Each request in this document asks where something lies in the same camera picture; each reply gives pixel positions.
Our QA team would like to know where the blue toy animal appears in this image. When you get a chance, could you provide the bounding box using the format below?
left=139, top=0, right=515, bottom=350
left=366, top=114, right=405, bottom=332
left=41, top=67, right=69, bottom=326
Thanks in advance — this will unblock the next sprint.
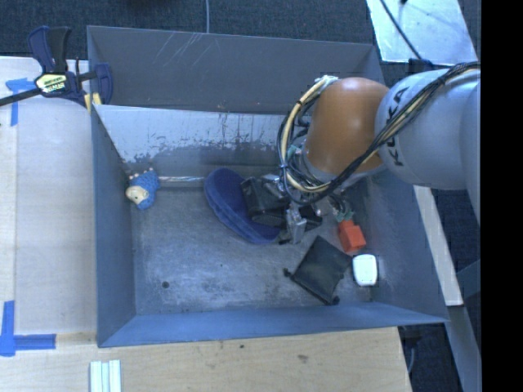
left=124, top=168, right=161, bottom=212

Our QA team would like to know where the pale wood board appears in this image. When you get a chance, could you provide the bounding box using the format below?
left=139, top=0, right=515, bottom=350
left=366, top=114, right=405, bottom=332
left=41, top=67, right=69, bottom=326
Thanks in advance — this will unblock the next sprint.
left=15, top=96, right=99, bottom=336

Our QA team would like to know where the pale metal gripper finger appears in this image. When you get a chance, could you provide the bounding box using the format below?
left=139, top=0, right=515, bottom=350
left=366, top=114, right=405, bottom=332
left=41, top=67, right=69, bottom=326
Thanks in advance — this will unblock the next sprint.
left=285, top=208, right=297, bottom=243
left=293, top=216, right=308, bottom=245

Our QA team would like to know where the small white box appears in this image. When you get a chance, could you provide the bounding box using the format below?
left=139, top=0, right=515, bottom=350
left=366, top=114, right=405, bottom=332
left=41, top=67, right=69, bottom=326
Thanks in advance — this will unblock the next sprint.
left=351, top=253, right=379, bottom=287

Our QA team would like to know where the grey metal bin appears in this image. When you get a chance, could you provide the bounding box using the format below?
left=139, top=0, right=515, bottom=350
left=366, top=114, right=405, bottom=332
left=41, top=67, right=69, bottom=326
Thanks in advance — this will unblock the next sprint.
left=86, top=24, right=451, bottom=349

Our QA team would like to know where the orange-red box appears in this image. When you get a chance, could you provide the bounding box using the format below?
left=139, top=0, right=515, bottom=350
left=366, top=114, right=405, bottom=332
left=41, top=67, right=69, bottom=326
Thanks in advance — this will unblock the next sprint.
left=337, top=219, right=368, bottom=254

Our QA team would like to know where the black flat tray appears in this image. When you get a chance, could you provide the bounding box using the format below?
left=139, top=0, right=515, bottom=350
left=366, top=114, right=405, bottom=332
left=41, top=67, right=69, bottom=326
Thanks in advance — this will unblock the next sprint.
left=283, top=234, right=354, bottom=307

